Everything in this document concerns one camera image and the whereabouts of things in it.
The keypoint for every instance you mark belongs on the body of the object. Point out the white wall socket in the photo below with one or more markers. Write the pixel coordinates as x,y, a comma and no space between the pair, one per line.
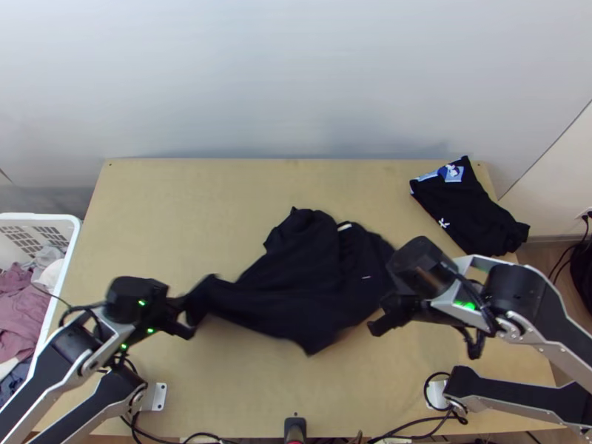
583,215

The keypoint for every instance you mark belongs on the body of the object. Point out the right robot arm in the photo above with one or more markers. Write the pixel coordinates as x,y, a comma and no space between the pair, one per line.
513,282

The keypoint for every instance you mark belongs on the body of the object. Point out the black t-shirt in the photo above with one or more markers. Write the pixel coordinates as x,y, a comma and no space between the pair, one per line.
300,277

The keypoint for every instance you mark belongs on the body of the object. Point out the pile of folded clothes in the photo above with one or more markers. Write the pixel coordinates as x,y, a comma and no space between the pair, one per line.
467,208

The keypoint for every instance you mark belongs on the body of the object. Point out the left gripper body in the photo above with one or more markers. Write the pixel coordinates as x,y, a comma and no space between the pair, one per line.
171,317

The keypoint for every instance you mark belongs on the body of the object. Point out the heap of clothes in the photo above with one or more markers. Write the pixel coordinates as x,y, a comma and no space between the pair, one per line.
18,300

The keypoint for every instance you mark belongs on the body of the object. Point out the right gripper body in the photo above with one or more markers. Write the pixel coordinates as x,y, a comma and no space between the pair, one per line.
407,305

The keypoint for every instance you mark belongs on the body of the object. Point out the white laundry basket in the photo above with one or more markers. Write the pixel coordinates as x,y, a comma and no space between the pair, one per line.
41,222

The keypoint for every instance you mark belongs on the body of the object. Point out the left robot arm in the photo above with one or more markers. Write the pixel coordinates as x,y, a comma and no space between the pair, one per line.
60,351

